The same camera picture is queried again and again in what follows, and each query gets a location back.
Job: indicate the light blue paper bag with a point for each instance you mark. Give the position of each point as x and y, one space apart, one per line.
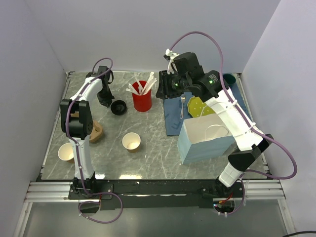
203 138

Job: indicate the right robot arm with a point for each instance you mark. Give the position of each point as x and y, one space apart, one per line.
185 74

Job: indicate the white wrapped straws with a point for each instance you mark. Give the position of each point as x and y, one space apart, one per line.
142 90

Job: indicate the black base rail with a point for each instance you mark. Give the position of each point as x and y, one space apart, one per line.
152 193

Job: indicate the black cup lid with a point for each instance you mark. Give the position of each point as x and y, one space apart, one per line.
118 107

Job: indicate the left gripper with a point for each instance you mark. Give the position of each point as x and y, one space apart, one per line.
108 99

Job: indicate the dark green mug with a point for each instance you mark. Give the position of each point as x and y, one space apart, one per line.
229 79

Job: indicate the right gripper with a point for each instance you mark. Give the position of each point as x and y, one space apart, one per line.
163 91

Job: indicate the blue letter-print cloth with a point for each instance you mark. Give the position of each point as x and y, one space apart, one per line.
172 109

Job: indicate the red straw holder cup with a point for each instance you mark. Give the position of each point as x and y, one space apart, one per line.
142 103

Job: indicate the brown paper cup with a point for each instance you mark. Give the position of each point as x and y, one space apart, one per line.
131 141
65 153

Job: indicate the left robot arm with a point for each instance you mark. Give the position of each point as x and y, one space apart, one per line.
84 181

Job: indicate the yellow dotted plate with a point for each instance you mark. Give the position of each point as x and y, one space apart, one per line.
197 108

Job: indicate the silver fork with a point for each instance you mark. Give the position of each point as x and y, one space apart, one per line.
182 105

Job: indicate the cardboard cup carrier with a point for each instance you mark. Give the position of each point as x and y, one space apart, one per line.
96 133

